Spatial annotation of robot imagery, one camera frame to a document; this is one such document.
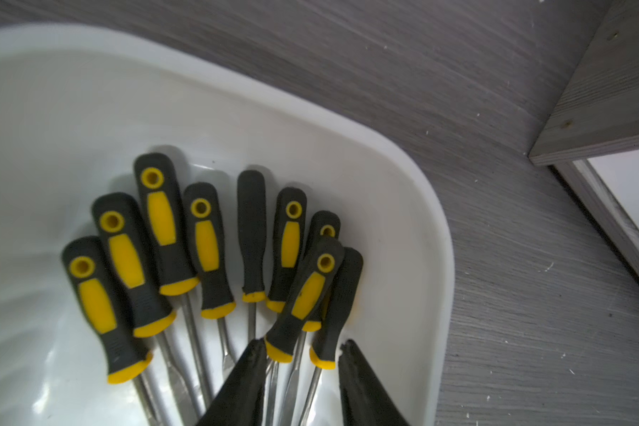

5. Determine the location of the file with yellow handle seven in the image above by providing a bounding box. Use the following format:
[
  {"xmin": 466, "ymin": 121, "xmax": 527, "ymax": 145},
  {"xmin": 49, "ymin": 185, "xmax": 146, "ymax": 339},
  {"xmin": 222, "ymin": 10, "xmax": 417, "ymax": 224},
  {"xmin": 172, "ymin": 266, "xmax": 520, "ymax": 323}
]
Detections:
[{"xmin": 279, "ymin": 211, "xmax": 341, "ymax": 425}]

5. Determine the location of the file with yellow handle four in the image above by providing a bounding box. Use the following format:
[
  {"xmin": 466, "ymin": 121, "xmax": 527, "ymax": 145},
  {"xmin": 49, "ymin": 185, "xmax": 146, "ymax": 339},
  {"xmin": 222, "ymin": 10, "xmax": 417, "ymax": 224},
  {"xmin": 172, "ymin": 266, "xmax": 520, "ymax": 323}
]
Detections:
[{"xmin": 182, "ymin": 182, "xmax": 236, "ymax": 378}]

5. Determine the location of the file with yellow handle two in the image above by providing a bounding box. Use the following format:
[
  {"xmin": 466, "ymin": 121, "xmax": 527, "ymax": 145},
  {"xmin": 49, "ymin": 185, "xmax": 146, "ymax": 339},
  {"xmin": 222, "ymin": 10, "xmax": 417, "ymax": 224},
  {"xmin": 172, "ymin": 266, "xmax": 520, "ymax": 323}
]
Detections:
[{"xmin": 91, "ymin": 192, "xmax": 203, "ymax": 426}]

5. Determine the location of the file with yellow handle nine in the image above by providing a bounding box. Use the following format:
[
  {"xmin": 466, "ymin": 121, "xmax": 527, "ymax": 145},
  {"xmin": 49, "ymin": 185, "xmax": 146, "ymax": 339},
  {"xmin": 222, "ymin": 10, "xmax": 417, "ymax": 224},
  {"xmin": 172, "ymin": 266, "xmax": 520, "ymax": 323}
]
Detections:
[{"xmin": 298, "ymin": 248, "xmax": 364, "ymax": 425}]

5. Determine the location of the file with yellow handle five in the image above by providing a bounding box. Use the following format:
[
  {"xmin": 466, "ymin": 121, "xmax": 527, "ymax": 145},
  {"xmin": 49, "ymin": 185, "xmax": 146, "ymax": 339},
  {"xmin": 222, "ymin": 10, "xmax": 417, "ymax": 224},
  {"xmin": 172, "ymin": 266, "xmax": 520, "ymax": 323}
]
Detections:
[{"xmin": 237, "ymin": 170, "xmax": 266, "ymax": 341}]

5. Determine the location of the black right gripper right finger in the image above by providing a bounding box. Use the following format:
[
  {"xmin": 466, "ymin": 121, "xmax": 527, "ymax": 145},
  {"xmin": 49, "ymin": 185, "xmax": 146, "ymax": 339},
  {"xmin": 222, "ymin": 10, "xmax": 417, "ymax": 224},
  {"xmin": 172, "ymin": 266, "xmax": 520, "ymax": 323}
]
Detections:
[{"xmin": 338, "ymin": 339, "xmax": 408, "ymax": 426}]

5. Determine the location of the grey white drawer cabinet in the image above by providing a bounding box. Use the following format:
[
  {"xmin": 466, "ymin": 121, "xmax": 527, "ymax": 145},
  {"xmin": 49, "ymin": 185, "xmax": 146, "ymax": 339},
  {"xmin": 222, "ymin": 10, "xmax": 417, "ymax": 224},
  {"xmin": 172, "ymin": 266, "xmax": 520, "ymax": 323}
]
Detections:
[{"xmin": 529, "ymin": 1, "xmax": 639, "ymax": 280}]

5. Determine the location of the file with yellow handle eight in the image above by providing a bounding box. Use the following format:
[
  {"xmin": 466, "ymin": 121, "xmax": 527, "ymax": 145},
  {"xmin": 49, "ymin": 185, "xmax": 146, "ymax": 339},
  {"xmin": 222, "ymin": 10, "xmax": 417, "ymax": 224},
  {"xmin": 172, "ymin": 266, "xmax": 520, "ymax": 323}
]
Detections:
[{"xmin": 264, "ymin": 236, "xmax": 345, "ymax": 425}]

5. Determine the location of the white plastic storage box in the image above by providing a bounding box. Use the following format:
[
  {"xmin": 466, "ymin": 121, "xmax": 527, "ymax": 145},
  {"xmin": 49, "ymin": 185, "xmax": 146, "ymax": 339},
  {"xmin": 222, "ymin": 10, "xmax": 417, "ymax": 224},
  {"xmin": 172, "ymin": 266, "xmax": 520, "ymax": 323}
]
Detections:
[{"xmin": 0, "ymin": 25, "xmax": 454, "ymax": 425}]

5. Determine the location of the file with yellow handle three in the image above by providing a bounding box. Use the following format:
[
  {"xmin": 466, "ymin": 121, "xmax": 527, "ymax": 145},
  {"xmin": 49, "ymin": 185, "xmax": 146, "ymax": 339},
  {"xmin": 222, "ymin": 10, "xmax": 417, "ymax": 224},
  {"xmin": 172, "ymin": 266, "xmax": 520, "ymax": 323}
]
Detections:
[{"xmin": 133, "ymin": 153, "xmax": 212, "ymax": 408}]

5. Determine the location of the file with yellow handle six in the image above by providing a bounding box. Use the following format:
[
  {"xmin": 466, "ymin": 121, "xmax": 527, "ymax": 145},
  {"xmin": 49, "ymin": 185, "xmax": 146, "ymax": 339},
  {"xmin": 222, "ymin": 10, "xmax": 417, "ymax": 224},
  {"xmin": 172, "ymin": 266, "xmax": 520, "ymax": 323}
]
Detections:
[{"xmin": 266, "ymin": 186, "xmax": 307, "ymax": 313}]

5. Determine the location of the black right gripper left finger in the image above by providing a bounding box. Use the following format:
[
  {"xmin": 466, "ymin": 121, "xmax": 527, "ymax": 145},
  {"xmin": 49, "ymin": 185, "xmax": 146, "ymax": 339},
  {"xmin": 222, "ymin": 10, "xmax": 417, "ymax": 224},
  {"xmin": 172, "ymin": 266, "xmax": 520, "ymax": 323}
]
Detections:
[{"xmin": 197, "ymin": 338, "xmax": 267, "ymax": 426}]

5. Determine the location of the file with yellow handle one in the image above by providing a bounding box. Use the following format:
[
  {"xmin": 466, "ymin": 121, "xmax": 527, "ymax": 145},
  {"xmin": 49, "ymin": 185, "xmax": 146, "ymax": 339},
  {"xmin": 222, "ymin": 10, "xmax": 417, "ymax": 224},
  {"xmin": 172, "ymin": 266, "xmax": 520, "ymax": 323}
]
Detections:
[{"xmin": 60, "ymin": 236, "xmax": 163, "ymax": 425}]

